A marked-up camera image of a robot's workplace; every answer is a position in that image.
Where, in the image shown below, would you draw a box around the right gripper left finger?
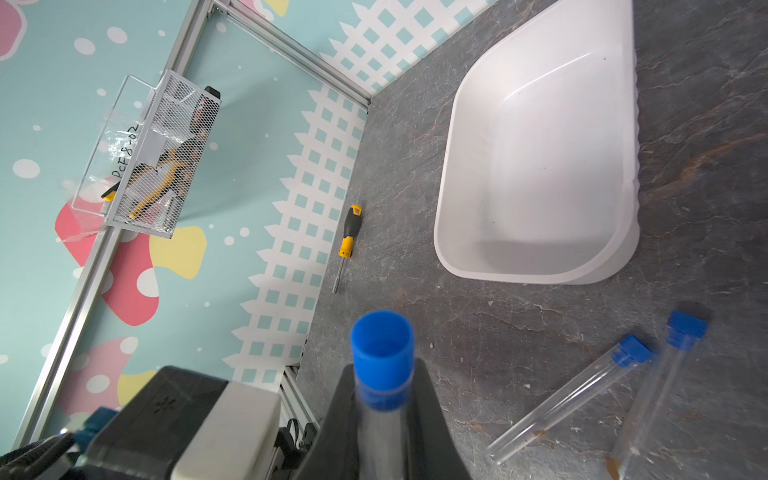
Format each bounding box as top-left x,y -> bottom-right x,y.
298,364 -> 359,480

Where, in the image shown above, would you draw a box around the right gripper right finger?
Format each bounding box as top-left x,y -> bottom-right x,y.
407,358 -> 471,480

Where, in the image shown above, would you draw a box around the test tube blue cap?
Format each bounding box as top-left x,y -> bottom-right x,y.
485,335 -> 655,465
603,311 -> 709,479
350,311 -> 415,479

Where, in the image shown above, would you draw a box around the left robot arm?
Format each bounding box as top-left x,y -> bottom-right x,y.
1,366 -> 281,479

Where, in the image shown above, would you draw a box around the yellow black screwdriver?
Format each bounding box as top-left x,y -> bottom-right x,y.
332,204 -> 363,294

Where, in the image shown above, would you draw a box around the white plastic tray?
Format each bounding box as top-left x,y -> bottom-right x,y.
434,0 -> 640,285

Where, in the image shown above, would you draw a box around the clear labelled plastic bag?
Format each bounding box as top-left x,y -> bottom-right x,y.
69,75 -> 157,215

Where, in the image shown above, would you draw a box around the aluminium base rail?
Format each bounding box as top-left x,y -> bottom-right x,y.
265,365 -> 319,479

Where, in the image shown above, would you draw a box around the white wire wall basket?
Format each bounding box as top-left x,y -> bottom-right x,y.
70,70 -> 221,239

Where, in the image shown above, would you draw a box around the yellow handled pliers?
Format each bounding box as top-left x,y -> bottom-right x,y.
123,148 -> 198,221

